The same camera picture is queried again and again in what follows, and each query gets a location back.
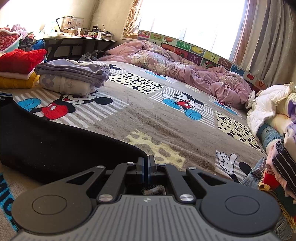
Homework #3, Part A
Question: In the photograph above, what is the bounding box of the mustard yellow folded sweater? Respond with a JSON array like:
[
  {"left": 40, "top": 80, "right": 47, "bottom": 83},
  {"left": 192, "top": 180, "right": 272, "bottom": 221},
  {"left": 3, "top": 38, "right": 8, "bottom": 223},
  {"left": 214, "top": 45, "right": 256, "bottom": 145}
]
[{"left": 0, "top": 73, "right": 40, "bottom": 89}]

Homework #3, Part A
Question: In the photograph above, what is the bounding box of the colourful alphabet foam mat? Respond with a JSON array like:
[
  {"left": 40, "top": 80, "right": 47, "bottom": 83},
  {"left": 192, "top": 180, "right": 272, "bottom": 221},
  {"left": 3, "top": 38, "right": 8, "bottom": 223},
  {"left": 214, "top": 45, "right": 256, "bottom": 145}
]
[{"left": 137, "top": 30, "right": 267, "bottom": 92}]

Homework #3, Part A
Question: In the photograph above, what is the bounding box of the grey-brown window curtain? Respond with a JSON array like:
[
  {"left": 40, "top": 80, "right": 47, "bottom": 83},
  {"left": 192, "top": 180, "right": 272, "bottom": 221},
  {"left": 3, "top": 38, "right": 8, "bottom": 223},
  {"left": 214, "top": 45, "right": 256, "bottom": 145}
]
[{"left": 233, "top": 1, "right": 295, "bottom": 86}]

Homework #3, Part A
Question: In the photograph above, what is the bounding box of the white puffy jacket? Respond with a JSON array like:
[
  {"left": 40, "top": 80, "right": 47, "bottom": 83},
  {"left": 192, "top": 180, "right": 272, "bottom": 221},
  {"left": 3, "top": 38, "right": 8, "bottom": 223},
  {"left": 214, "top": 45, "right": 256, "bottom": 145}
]
[{"left": 246, "top": 82, "right": 295, "bottom": 140}]

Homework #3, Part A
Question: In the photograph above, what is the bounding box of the cream satin quilt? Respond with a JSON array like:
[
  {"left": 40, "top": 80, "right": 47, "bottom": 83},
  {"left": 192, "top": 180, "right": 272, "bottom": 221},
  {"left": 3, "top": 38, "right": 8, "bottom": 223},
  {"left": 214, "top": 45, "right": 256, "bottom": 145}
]
[{"left": 266, "top": 82, "right": 295, "bottom": 135}]

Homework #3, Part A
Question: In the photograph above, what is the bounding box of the pale pink folded garment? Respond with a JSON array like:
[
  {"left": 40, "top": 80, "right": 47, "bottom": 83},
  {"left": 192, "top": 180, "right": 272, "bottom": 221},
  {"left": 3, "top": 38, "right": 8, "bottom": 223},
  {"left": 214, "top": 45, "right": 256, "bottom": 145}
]
[{"left": 0, "top": 69, "right": 35, "bottom": 80}]

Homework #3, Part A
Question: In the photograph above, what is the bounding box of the Mickey Mouse plush blanket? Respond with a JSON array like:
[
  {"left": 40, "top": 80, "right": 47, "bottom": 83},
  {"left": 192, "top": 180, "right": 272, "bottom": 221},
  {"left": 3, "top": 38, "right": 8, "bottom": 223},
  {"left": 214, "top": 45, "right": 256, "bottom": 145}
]
[{"left": 0, "top": 60, "right": 266, "bottom": 232}]

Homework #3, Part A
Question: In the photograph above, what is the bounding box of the wooden framed window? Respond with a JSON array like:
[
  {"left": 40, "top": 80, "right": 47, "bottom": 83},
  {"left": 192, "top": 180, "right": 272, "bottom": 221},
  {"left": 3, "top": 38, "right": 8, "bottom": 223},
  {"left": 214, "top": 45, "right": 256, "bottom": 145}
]
[{"left": 122, "top": 0, "right": 249, "bottom": 60}]

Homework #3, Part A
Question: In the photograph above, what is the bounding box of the red knitted sweater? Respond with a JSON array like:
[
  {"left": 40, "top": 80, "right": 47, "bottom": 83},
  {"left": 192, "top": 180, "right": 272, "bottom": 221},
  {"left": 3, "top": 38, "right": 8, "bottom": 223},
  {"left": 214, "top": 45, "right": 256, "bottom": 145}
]
[{"left": 0, "top": 49, "right": 47, "bottom": 74}]

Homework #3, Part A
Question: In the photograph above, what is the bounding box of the pink crumpled quilt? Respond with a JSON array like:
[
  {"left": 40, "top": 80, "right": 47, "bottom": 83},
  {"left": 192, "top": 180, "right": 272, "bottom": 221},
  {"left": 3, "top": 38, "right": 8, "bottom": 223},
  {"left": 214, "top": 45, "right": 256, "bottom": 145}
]
[{"left": 98, "top": 40, "right": 252, "bottom": 109}]

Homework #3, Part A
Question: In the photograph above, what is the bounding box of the stack of folded clothes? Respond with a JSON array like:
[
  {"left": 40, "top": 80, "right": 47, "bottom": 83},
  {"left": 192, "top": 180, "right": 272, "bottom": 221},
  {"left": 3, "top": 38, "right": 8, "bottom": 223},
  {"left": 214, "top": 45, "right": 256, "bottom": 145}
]
[{"left": 240, "top": 123, "right": 295, "bottom": 240}]

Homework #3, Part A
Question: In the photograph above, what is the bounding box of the dark cluttered desk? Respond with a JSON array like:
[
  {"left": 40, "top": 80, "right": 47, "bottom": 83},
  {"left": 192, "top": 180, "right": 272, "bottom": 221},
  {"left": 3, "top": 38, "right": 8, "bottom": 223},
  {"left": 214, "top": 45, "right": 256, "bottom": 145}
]
[{"left": 43, "top": 15, "right": 117, "bottom": 62}]

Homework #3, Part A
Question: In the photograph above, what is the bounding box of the beige flower-print folded bedding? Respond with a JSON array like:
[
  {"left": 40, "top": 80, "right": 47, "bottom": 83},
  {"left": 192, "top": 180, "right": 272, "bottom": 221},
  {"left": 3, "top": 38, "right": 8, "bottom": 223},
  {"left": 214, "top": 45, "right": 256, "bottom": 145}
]
[{"left": 39, "top": 74, "right": 98, "bottom": 96}]

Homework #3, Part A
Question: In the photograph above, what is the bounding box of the black fleece-lined garment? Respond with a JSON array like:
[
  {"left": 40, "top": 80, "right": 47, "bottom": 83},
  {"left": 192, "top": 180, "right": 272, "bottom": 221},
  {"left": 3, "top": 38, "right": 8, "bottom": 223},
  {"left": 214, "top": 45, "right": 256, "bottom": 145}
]
[{"left": 1, "top": 93, "right": 148, "bottom": 184}]

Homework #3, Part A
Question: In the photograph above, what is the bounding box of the folded grey purple blanket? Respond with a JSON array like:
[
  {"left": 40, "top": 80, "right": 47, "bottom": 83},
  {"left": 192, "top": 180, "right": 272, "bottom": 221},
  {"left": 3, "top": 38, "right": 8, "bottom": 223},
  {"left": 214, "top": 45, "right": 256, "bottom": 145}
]
[{"left": 35, "top": 59, "right": 112, "bottom": 88}]

